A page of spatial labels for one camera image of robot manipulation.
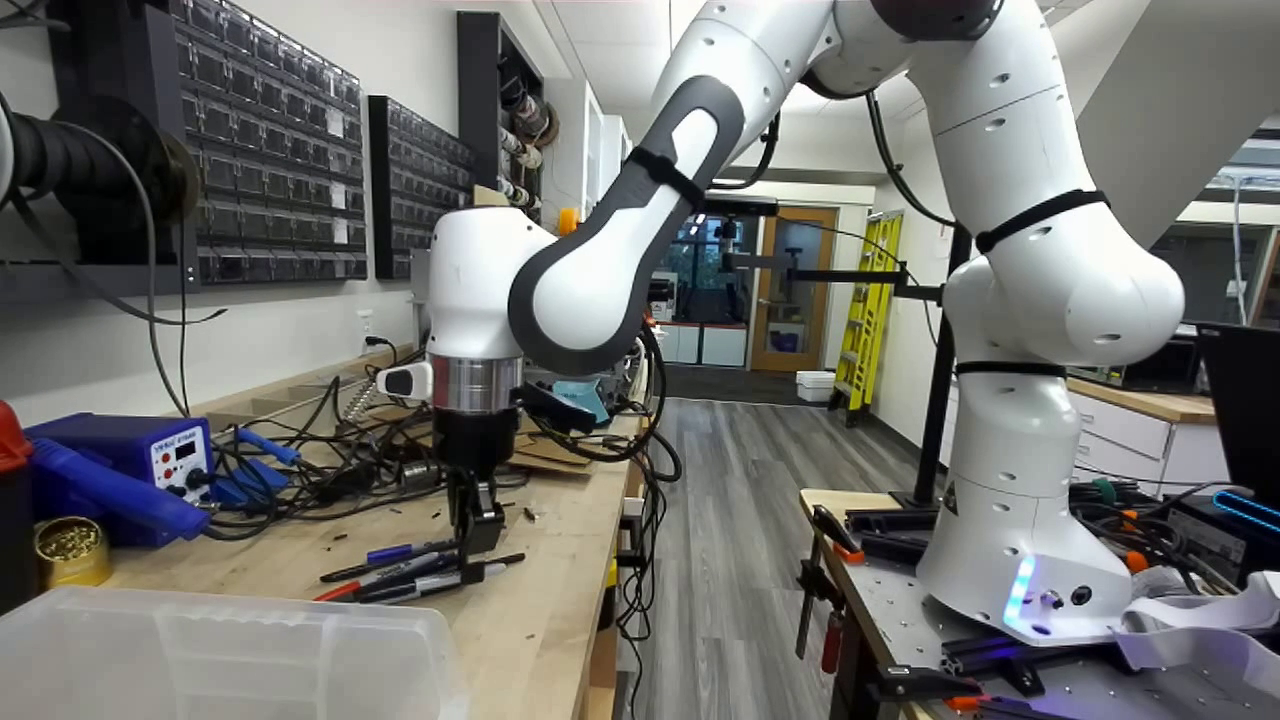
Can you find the black marker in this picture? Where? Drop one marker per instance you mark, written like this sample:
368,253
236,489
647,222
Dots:
446,581

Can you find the red capped marker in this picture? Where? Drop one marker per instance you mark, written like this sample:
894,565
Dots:
412,565

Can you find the blue soldering station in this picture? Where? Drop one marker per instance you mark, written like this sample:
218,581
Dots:
138,478

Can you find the clear plastic box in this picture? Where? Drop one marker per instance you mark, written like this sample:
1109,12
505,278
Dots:
97,655

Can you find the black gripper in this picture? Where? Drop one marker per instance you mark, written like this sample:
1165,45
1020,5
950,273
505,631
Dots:
475,444

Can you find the black camera stand pole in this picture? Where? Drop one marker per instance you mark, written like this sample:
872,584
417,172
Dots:
901,280

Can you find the yellow wet floor sign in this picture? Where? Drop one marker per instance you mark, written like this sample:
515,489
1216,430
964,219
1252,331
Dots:
862,342

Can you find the wall parts drawer cabinet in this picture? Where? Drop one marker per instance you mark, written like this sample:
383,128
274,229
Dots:
274,128

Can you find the teal small device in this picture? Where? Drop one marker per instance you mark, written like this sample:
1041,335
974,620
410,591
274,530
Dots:
566,406

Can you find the blue capped marker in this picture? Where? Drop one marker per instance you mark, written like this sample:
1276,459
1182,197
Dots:
390,552

